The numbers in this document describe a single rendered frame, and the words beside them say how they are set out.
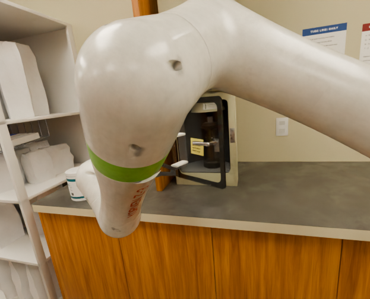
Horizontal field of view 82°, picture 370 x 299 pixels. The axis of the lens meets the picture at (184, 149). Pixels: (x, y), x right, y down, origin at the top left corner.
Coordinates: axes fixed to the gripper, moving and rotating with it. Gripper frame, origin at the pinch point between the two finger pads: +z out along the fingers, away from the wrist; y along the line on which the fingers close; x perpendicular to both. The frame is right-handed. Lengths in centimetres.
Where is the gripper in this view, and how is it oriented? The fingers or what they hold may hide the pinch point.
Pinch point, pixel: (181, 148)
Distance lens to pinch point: 84.4
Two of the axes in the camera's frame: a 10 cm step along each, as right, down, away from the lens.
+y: -0.9, -9.7, -2.4
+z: 6.8, -2.4, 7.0
